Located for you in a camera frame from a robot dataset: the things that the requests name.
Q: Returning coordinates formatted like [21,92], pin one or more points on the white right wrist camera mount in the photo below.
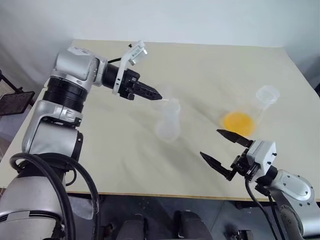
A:
[262,155]

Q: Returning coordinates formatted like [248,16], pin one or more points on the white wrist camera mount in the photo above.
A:
[262,155]
[136,53]

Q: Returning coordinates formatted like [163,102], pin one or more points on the dark grey rounded shape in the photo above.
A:
[136,227]
[192,225]

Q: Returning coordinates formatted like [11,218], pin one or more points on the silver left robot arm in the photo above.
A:
[72,65]

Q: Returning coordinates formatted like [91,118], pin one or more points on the black mesh stand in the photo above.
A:
[15,102]

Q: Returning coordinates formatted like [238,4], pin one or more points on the dark furniture edge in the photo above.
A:
[317,88]

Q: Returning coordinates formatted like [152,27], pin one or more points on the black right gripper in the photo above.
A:
[241,165]

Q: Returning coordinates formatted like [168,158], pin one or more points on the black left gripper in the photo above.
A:
[126,85]

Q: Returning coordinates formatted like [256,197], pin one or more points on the translucent plastic funnel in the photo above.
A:
[172,103]

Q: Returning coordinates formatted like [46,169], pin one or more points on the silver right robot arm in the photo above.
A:
[292,185]

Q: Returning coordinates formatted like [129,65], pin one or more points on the translucent conical receiving flask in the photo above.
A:
[167,127]

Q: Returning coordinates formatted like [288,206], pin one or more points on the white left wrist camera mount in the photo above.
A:
[136,53]

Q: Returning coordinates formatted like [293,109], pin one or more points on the clear flask with orange residue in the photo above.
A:
[240,122]

